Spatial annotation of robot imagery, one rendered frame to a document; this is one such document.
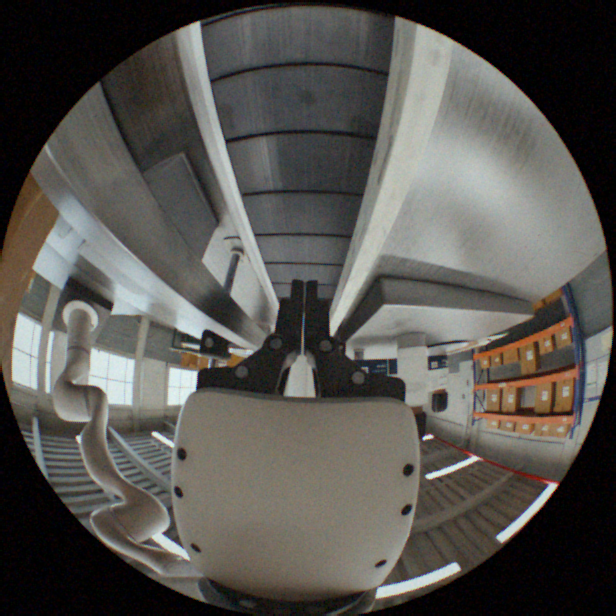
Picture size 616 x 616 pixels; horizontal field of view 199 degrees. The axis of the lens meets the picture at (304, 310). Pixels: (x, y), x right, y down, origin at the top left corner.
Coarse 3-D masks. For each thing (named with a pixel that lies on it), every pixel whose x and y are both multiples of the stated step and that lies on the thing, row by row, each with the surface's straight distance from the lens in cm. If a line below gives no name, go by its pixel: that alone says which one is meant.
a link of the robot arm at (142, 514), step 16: (96, 400) 70; (96, 416) 66; (96, 432) 64; (80, 448) 65; (96, 448) 61; (96, 464) 59; (112, 464) 60; (96, 480) 61; (112, 480) 57; (128, 496) 56; (144, 496) 55; (128, 512) 54; (144, 512) 54; (160, 512) 55; (128, 528) 54; (144, 528) 54; (160, 528) 56
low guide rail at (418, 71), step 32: (416, 32) 8; (416, 64) 7; (448, 64) 8; (416, 96) 7; (384, 128) 8; (416, 128) 7; (384, 160) 7; (416, 160) 7; (384, 192) 8; (384, 224) 9; (352, 256) 11; (352, 288) 13
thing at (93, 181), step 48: (96, 96) 5; (48, 144) 4; (96, 144) 4; (48, 192) 4; (96, 192) 4; (144, 192) 4; (96, 240) 4; (144, 240) 4; (192, 288) 5; (240, 336) 9
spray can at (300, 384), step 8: (304, 312) 27; (304, 360) 25; (296, 368) 26; (304, 368) 25; (296, 376) 26; (304, 376) 25; (312, 376) 25; (288, 384) 27; (296, 384) 26; (304, 384) 25; (312, 384) 25; (288, 392) 27; (296, 392) 26; (304, 392) 25; (312, 392) 26
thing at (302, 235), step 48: (240, 48) 11; (288, 48) 10; (336, 48) 10; (384, 48) 11; (240, 96) 10; (288, 96) 10; (336, 96) 10; (384, 96) 10; (240, 144) 11; (288, 144) 10; (336, 144) 10; (240, 192) 12; (288, 192) 12; (336, 192) 12; (288, 240) 14; (336, 240) 14; (288, 288) 21; (336, 288) 21
